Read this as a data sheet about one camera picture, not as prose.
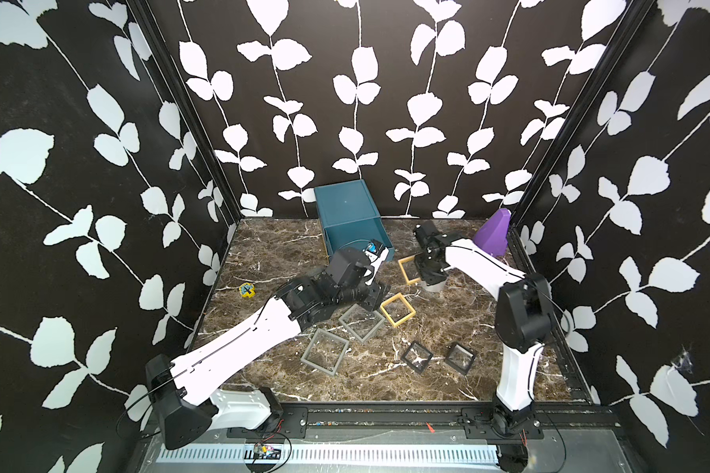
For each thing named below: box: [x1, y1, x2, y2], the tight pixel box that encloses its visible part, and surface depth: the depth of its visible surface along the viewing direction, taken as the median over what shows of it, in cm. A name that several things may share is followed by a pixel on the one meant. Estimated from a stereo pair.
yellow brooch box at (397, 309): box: [379, 292, 417, 328], surface depth 97 cm
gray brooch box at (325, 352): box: [299, 328, 350, 377], surface depth 88 cm
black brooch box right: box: [444, 341, 477, 375], surface depth 87 cm
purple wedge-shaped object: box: [472, 207, 512, 257], surface depth 103 cm
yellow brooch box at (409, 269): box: [397, 254, 422, 285], surface depth 97 cm
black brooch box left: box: [400, 340, 434, 375], surface depth 87 cm
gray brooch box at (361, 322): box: [338, 303, 386, 343], surface depth 94 cm
